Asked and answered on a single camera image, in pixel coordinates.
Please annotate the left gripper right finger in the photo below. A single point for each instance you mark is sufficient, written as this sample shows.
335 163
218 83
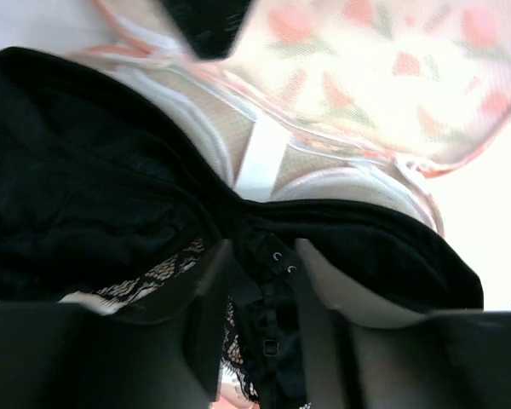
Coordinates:
362 351

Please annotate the black lace bra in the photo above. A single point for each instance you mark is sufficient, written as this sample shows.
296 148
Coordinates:
102 195

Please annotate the floral mesh laundry bag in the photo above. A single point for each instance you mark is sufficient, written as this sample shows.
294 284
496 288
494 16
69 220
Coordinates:
354 100

